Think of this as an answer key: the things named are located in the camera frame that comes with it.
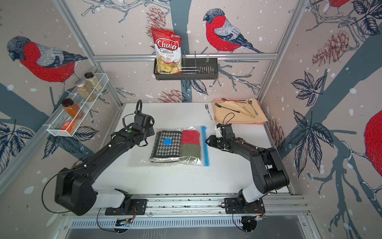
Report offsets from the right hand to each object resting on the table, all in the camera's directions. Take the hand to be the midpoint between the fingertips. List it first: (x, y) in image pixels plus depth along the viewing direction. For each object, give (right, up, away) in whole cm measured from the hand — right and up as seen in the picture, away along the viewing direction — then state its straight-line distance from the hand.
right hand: (207, 140), depth 93 cm
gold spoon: (+18, +29, +29) cm, 45 cm away
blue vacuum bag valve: (-26, -1, +1) cm, 26 cm away
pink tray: (+10, +29, +32) cm, 45 cm away
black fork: (+10, +25, +28) cm, 39 cm away
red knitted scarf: (-11, +2, +2) cm, 11 cm away
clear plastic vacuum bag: (-2, -6, 0) cm, 6 cm away
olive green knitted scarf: (-11, -7, -5) cm, 14 cm away
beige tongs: (+35, +16, +21) cm, 44 cm away
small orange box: (-64, +11, -28) cm, 71 cm away
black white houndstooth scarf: (-29, -7, -3) cm, 30 cm away
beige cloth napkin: (+14, +16, +23) cm, 32 cm away
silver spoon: (+38, +27, +27) cm, 54 cm away
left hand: (-34, +10, -8) cm, 36 cm away
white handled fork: (+2, +22, +25) cm, 34 cm away
